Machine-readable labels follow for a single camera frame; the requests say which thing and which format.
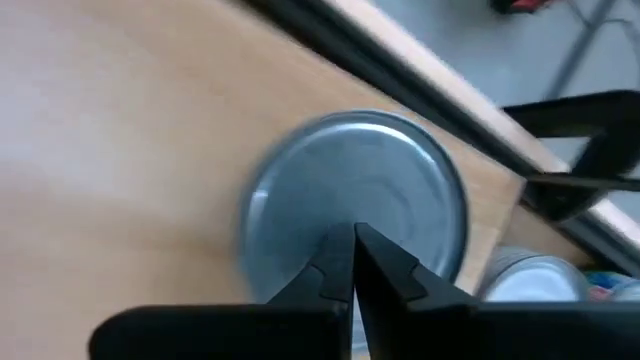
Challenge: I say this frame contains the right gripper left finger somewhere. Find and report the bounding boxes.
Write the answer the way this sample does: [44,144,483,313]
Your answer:
[89,223,355,360]

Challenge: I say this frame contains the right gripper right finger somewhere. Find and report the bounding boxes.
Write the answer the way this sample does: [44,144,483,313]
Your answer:
[355,223,640,360]

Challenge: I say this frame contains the silver lid can green label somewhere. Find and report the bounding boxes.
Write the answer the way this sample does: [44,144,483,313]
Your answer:
[477,245,591,303]
[235,109,470,306]

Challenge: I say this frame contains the gold lid can colourful label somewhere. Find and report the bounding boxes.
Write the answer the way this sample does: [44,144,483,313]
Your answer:
[582,269,640,303]

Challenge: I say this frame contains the wooden shelf black metal legs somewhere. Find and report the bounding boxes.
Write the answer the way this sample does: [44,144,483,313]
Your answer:
[0,0,640,360]

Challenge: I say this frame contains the red black tool case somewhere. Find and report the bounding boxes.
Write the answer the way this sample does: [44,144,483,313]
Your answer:
[489,0,556,15]

